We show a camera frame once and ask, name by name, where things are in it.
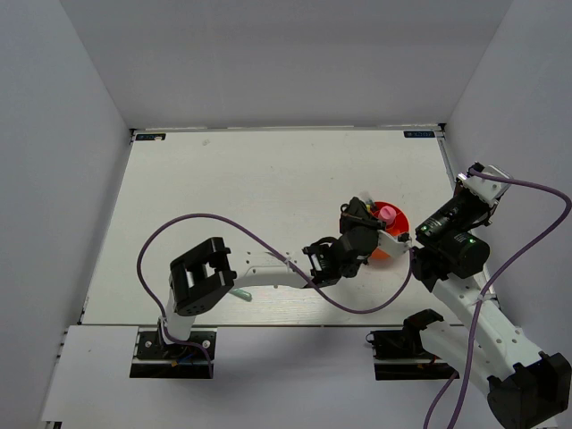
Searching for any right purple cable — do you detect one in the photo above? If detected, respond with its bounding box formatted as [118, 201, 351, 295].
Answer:
[422, 172, 572, 429]

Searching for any wrist white camera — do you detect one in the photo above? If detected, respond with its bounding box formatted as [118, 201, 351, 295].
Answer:
[458, 163, 512, 208]
[377, 231, 412, 258]

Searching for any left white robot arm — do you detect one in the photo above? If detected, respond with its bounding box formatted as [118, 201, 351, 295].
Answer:
[157, 197, 386, 357]

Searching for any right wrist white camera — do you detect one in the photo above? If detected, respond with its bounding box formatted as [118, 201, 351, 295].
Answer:
[458, 163, 512, 208]

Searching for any pink eraser roll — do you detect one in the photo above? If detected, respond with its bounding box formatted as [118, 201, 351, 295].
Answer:
[377, 205, 397, 225]

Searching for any green translucent tube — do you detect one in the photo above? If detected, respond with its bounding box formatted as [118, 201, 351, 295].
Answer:
[230, 289, 253, 302]

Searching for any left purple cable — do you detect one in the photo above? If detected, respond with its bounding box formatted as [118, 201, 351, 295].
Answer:
[136, 213, 415, 379]

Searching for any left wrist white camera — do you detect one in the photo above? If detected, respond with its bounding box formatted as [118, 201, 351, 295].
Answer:
[377, 231, 412, 258]

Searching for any purple cable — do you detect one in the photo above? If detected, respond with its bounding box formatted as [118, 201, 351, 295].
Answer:
[422, 172, 572, 429]
[136, 213, 415, 379]

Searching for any right blue corner label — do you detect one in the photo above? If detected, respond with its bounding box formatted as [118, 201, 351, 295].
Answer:
[403, 130, 435, 139]

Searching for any blue corner label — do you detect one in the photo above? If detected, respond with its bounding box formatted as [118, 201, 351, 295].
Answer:
[403, 130, 435, 139]
[135, 133, 166, 141]

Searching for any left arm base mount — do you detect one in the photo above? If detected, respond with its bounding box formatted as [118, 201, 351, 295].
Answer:
[130, 328, 217, 380]

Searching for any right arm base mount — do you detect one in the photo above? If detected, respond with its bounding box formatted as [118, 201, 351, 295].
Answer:
[366, 309, 459, 381]

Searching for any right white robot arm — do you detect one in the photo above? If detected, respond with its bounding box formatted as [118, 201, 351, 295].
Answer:
[403, 165, 571, 428]

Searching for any left blue corner label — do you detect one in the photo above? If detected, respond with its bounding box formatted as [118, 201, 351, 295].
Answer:
[135, 133, 166, 141]

